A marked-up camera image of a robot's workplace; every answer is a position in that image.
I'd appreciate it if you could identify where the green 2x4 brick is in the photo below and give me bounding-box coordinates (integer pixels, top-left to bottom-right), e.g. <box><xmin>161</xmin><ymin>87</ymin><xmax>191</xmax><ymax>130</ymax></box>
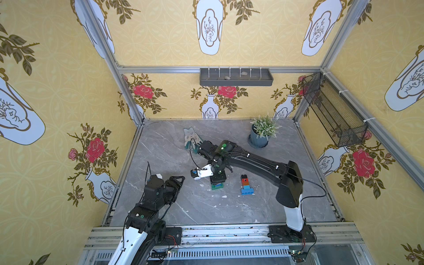
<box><xmin>211</xmin><ymin>183</ymin><xmax>224</xmax><ymax>190</ymax></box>

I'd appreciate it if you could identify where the light blue 2x4 brick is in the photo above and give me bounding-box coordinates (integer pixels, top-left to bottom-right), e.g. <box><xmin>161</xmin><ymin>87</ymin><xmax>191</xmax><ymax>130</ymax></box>
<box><xmin>241</xmin><ymin>188</ymin><xmax>254</xmax><ymax>195</ymax></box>

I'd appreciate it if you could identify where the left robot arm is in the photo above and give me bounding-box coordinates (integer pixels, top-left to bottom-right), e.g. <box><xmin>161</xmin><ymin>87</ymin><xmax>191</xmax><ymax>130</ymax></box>
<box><xmin>109</xmin><ymin>174</ymin><xmax>185</xmax><ymax>265</ymax></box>

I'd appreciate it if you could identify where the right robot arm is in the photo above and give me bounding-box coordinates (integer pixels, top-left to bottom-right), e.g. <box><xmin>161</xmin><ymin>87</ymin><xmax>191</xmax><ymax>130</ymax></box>
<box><xmin>191</xmin><ymin>140</ymin><xmax>305</xmax><ymax>232</ymax></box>

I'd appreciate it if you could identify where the green white work glove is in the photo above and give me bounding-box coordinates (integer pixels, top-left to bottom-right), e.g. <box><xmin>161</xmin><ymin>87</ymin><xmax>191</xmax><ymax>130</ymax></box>
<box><xmin>183</xmin><ymin>127</ymin><xmax>203</xmax><ymax>153</ymax></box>

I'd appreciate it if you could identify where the potted plant grey pot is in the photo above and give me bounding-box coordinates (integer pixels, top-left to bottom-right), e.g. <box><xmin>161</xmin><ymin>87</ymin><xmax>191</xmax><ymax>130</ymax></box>
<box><xmin>248</xmin><ymin>116</ymin><xmax>280</xmax><ymax>149</ymax></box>

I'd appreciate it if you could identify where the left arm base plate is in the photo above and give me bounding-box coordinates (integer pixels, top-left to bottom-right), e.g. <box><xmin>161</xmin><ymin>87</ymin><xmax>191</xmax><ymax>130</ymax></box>
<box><xmin>156</xmin><ymin>227</ymin><xmax>182</xmax><ymax>247</ymax></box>

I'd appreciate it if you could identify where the grey wall shelf tray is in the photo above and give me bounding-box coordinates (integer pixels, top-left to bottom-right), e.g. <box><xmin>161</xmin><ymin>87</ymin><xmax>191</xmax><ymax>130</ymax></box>
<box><xmin>199</xmin><ymin>67</ymin><xmax>274</xmax><ymax>87</ymax></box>

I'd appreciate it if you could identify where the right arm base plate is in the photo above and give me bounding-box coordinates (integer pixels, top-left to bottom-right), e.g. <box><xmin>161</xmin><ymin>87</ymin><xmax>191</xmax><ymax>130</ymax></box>
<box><xmin>267</xmin><ymin>225</ymin><xmax>316</xmax><ymax>244</ymax></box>

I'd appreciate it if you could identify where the black wire mesh basket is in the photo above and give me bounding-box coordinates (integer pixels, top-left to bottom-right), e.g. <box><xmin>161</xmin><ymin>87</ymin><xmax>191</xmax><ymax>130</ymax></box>
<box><xmin>300</xmin><ymin>73</ymin><xmax>368</xmax><ymax>147</ymax></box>

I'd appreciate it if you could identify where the aluminium front rail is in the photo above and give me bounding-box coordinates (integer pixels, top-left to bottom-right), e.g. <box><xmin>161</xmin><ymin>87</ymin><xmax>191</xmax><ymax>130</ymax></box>
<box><xmin>77</xmin><ymin>221</ymin><xmax>375</xmax><ymax>265</ymax></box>

